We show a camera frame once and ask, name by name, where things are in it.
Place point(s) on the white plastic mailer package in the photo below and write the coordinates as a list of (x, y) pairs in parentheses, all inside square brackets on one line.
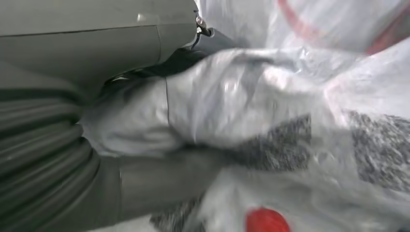
[(288, 96)]

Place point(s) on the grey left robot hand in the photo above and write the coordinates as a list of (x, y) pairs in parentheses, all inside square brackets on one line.
[(96, 48)]

